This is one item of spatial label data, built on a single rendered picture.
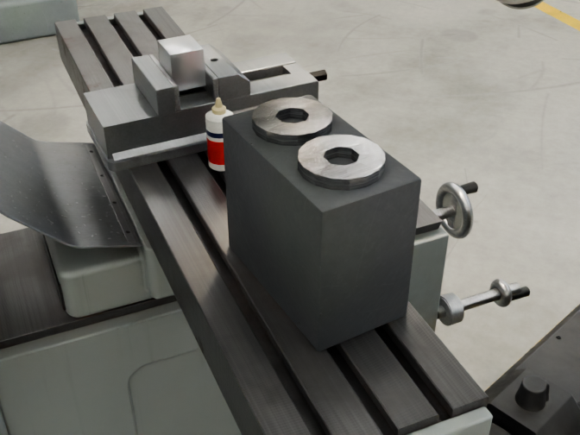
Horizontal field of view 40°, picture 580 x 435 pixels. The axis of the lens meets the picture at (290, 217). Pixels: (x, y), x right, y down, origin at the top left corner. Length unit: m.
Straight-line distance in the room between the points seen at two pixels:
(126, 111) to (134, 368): 0.41
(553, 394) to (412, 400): 0.52
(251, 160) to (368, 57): 2.98
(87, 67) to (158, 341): 0.53
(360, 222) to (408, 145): 2.34
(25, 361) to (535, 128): 2.49
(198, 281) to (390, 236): 0.26
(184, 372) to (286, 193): 0.63
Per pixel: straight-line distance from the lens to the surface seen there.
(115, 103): 1.23
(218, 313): 0.92
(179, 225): 1.06
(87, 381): 1.32
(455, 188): 1.60
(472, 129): 3.28
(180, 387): 1.40
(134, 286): 1.23
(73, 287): 1.21
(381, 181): 0.80
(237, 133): 0.89
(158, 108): 1.18
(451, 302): 1.56
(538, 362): 1.41
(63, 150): 1.39
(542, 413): 1.30
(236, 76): 1.20
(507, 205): 2.84
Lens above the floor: 1.55
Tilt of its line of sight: 35 degrees down
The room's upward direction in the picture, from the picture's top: straight up
